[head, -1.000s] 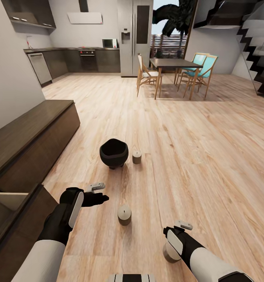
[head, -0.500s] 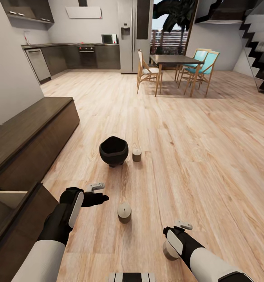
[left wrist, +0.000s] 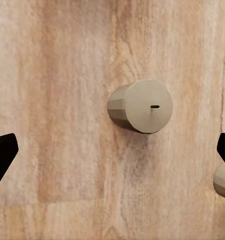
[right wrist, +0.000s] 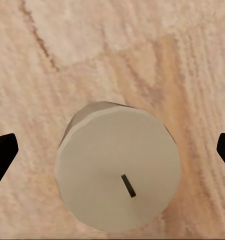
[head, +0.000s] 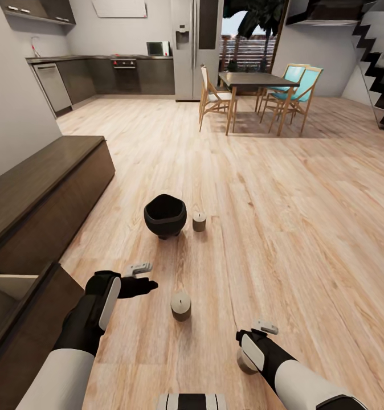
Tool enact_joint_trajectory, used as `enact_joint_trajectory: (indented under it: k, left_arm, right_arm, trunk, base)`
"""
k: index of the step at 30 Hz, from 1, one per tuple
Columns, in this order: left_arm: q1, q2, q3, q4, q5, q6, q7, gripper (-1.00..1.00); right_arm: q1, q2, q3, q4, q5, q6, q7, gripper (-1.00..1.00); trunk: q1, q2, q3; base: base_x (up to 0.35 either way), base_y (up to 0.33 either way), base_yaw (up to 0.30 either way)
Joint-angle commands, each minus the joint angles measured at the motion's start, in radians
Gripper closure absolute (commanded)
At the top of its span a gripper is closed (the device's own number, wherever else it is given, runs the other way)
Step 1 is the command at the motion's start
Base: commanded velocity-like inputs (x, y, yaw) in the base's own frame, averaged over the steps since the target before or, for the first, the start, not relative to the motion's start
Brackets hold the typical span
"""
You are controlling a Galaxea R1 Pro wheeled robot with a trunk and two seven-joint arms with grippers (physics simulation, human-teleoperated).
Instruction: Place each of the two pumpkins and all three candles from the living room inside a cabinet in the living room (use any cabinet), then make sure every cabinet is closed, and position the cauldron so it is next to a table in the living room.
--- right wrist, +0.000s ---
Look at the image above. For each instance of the pillar candle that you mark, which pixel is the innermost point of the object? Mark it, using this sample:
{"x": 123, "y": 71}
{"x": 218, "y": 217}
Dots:
{"x": 117, "y": 167}

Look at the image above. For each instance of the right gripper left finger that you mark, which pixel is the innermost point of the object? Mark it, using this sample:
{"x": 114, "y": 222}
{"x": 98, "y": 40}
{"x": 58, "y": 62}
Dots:
{"x": 8, "y": 151}

